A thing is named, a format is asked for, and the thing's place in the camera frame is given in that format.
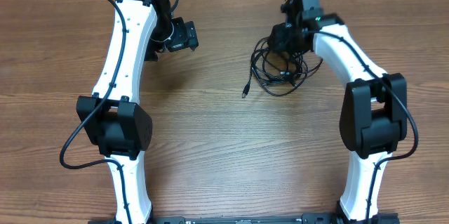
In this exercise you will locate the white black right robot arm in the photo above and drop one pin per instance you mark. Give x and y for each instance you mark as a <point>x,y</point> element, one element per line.
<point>373,117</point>

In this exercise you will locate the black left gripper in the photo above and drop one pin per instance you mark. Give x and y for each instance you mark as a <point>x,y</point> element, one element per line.
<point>184,36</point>

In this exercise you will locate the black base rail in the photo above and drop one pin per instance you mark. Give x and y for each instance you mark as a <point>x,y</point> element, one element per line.
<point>245,219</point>

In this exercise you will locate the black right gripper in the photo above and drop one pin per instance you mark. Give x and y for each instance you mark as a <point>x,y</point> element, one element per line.
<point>276,43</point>

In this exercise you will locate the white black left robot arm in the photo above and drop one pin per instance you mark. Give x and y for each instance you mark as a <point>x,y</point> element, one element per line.
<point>112,116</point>

